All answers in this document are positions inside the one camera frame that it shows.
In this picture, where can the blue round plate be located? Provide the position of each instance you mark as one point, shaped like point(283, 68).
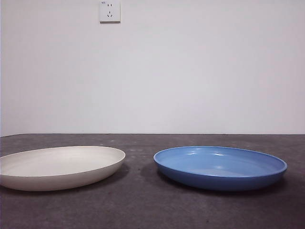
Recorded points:
point(214, 181)

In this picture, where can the white round plate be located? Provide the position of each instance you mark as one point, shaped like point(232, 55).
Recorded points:
point(59, 164)

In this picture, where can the white wall socket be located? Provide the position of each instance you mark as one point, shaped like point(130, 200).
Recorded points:
point(109, 14)

